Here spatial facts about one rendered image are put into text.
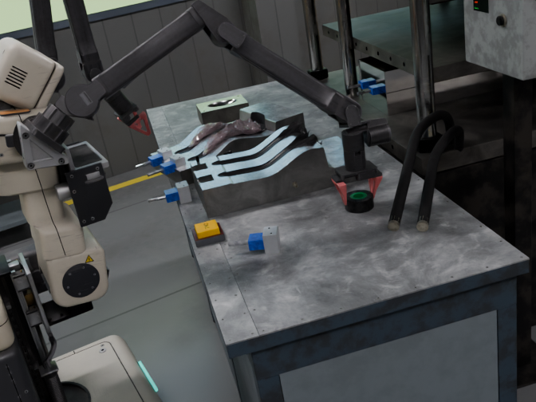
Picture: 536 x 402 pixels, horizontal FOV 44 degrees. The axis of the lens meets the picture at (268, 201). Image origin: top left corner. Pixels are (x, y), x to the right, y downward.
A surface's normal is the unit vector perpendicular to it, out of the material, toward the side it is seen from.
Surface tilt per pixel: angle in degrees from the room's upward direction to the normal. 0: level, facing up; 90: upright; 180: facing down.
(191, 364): 0
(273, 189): 90
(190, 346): 0
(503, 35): 90
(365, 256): 0
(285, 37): 90
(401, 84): 90
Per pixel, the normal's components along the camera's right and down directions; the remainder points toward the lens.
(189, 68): 0.47, 0.29
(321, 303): -0.15, -0.90
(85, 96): 0.20, 0.09
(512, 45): -0.96, 0.24
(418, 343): 0.25, 0.36
